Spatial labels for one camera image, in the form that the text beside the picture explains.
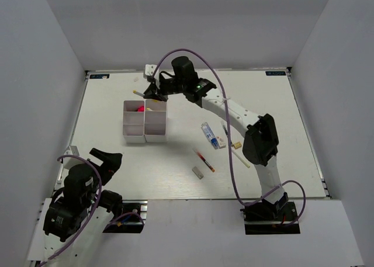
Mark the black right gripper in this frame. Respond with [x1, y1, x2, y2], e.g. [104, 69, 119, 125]
[144, 75, 187, 102]

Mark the white pencil orange tip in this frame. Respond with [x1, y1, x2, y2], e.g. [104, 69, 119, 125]
[133, 90, 144, 98]

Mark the clear glue bottle blue cap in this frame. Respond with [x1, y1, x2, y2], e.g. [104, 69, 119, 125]
[201, 122, 219, 149]

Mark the red ink clear pen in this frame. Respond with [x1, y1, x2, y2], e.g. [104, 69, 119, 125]
[193, 148, 215, 172]

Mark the white pencil pale yellow tip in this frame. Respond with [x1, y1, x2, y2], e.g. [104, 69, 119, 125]
[231, 148, 250, 168]

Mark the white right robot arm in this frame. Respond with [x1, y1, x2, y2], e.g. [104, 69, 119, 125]
[144, 56, 288, 220]

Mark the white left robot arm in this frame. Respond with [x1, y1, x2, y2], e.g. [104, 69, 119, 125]
[38, 148, 123, 266]

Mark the white right organizer box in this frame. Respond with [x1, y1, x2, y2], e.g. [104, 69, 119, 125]
[144, 99, 167, 143]

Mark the white organizer box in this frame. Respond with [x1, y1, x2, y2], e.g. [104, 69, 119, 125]
[144, 99, 167, 143]
[122, 100, 146, 144]

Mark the white left organizer box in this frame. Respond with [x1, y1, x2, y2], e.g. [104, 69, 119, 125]
[122, 100, 146, 144]

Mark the left blue table label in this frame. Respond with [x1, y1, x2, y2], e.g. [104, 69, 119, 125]
[89, 74, 110, 79]

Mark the blue table label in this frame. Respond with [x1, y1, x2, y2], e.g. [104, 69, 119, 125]
[265, 71, 286, 76]
[89, 74, 110, 79]

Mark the white eraser red print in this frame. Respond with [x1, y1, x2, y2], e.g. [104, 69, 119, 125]
[216, 136, 227, 149]

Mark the grey eraser block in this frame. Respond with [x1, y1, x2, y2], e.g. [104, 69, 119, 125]
[192, 167, 204, 179]

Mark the small tan eraser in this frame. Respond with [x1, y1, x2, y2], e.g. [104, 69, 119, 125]
[233, 142, 242, 149]

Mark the right blue table label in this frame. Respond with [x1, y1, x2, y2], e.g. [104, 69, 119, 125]
[265, 71, 286, 76]

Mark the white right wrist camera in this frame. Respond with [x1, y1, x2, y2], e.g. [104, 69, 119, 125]
[143, 64, 160, 80]

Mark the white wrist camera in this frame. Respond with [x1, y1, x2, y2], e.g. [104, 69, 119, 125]
[63, 145, 81, 170]
[143, 64, 160, 80]

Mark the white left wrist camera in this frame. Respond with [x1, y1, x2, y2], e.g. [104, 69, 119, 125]
[63, 145, 81, 170]

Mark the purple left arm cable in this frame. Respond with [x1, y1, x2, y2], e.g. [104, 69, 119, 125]
[37, 155, 144, 266]

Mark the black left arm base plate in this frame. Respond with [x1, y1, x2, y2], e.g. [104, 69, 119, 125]
[103, 200, 148, 234]

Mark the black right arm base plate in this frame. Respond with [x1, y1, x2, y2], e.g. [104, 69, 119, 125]
[240, 202, 300, 235]

